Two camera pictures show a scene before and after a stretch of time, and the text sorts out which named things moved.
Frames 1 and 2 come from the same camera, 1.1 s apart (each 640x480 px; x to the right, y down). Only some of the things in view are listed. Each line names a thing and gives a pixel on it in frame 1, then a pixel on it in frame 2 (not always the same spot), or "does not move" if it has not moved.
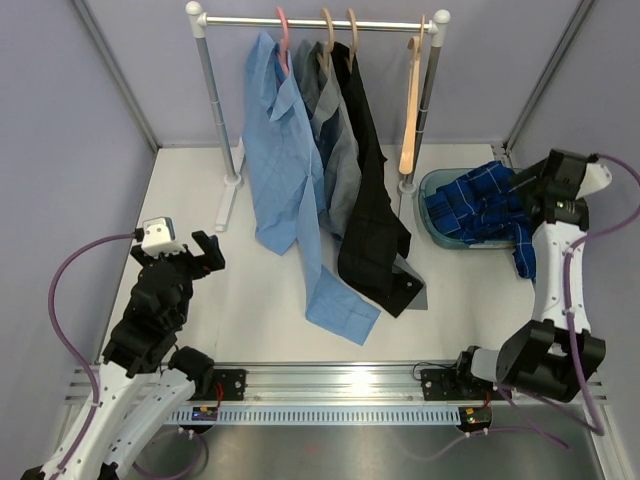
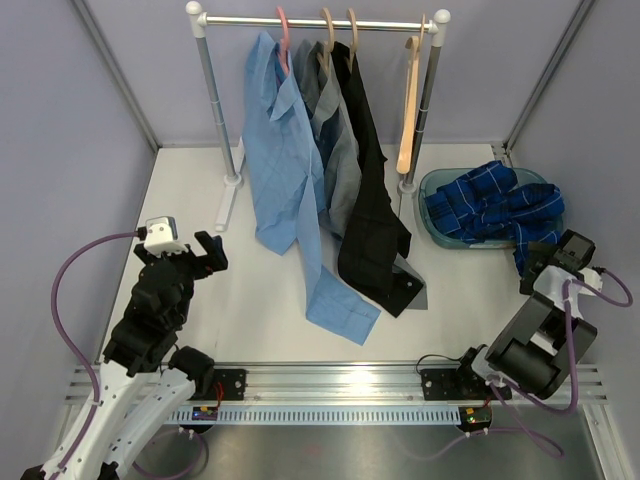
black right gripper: x=524 y=176 to x=541 y=247
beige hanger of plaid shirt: x=415 y=44 does not move
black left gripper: x=213 y=259 does not move
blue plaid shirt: x=478 y=208 does not move
